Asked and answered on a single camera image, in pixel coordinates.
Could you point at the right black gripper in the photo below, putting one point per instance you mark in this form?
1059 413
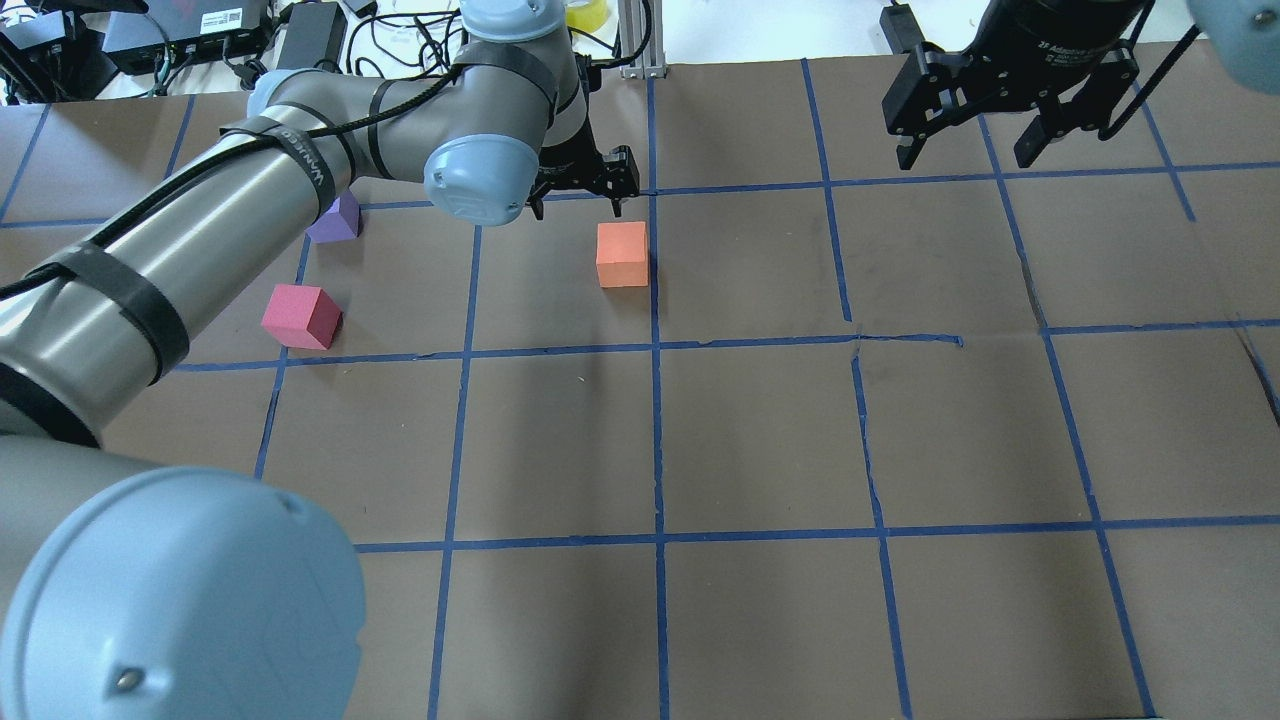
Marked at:
1050 38

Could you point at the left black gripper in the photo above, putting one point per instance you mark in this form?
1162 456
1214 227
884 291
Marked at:
592 176

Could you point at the orange foam cube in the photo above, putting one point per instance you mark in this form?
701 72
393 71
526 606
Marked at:
622 255

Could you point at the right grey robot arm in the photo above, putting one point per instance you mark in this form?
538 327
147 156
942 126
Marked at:
1244 35

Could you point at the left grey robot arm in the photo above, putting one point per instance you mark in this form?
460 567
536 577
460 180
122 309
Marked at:
146 590

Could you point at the black power adapter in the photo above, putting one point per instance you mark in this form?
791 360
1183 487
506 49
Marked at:
900 27

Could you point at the yellow tape roll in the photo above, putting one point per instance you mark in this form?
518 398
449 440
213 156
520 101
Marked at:
586 15

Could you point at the purple foam cube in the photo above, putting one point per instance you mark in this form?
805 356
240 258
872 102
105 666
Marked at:
342 222

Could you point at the pink foam cube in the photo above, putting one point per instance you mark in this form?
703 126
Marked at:
302 316

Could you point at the black laptop charger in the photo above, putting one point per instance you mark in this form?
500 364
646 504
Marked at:
314 33

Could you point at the aluminium frame post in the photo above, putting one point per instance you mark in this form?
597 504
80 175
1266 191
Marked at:
640 31

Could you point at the black network switch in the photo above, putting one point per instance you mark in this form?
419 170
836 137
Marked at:
170 33

